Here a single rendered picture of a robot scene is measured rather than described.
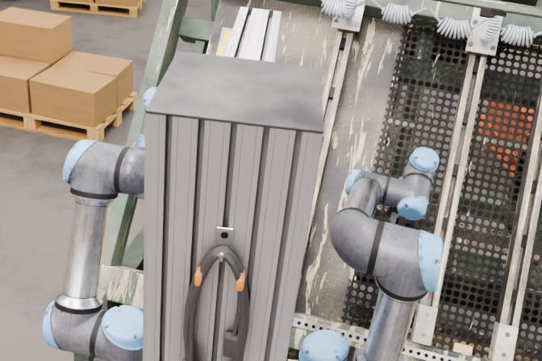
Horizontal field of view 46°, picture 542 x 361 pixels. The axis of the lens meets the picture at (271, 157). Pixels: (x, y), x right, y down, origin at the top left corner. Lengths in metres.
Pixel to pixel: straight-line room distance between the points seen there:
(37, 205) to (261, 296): 3.43
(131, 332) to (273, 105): 0.86
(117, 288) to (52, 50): 3.30
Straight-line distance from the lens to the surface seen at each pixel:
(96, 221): 1.61
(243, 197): 0.93
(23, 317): 3.57
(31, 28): 5.41
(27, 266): 3.88
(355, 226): 1.33
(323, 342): 1.64
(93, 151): 1.57
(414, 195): 1.69
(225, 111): 0.89
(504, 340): 2.25
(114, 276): 2.37
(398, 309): 1.42
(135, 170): 1.53
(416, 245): 1.31
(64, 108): 5.06
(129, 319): 1.65
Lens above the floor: 2.41
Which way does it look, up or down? 29 degrees down
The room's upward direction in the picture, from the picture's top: 7 degrees clockwise
